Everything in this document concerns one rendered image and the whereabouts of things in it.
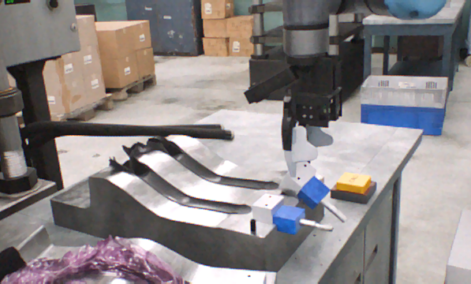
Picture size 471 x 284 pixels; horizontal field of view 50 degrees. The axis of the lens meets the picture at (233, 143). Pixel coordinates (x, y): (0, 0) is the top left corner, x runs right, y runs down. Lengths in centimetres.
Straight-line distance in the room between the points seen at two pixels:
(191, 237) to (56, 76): 387
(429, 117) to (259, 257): 328
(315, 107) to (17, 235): 52
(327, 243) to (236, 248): 20
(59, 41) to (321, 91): 94
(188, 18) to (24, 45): 635
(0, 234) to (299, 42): 57
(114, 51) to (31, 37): 392
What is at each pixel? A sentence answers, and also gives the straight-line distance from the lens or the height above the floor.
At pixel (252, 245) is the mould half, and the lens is 82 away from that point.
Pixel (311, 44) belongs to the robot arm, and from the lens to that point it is 83.
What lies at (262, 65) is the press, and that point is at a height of 35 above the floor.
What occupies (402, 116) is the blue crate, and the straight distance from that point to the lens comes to 404.
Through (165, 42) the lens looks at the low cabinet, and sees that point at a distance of 805.
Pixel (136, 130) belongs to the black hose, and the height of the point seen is 89.
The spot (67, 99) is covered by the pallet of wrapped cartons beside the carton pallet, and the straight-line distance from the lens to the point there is 470.
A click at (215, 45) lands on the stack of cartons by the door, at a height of 16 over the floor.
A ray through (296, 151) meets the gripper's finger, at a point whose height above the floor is 99.
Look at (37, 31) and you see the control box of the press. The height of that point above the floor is 115.
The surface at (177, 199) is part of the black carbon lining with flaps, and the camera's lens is 97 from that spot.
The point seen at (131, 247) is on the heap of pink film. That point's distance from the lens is 77.
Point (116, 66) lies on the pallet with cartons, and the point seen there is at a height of 37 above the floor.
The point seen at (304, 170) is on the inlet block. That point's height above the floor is 94.
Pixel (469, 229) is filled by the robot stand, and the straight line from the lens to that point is 64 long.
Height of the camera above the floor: 129
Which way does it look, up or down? 19 degrees down
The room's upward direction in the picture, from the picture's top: 4 degrees counter-clockwise
